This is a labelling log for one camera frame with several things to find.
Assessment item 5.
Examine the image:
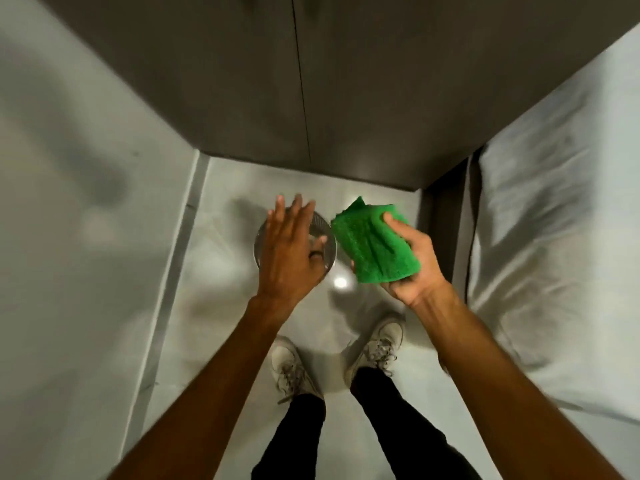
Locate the white bed sheet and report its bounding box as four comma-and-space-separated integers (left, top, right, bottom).
465, 25, 640, 426

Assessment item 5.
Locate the person's white shoe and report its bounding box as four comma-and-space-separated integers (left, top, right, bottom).
270, 336, 325, 406
343, 317, 405, 389

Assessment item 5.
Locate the green cleaning cloth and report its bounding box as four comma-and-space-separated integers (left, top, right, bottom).
330, 196, 423, 285

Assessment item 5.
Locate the person's right hand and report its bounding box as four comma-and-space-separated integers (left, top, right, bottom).
351, 212, 451, 310

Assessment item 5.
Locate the person's left black trouser leg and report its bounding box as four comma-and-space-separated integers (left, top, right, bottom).
250, 393, 327, 480

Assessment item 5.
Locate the person's right black trouser leg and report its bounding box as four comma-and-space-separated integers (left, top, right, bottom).
349, 367, 482, 480

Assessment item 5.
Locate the dark bed frame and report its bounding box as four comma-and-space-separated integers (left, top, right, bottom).
426, 156, 484, 298

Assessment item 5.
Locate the person's right forearm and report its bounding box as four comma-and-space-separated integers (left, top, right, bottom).
413, 280, 628, 480

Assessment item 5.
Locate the person's right white shoe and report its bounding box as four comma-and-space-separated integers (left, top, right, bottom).
343, 317, 405, 389

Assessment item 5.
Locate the round steel bowl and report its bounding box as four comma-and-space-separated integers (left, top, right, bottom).
253, 211, 338, 286

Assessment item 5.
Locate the grey wardrobe door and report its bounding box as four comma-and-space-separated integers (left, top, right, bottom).
292, 0, 640, 191
35, 0, 314, 166

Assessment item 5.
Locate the person's left forearm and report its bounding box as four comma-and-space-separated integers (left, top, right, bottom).
107, 294, 302, 480

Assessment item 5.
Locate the person's left hand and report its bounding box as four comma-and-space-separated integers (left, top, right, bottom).
255, 194, 329, 311

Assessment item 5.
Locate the person's left white shoe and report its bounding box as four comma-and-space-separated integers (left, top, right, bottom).
270, 336, 325, 406

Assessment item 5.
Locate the person's black trouser leg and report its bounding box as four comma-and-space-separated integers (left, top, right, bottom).
250, 393, 327, 480
349, 367, 482, 480

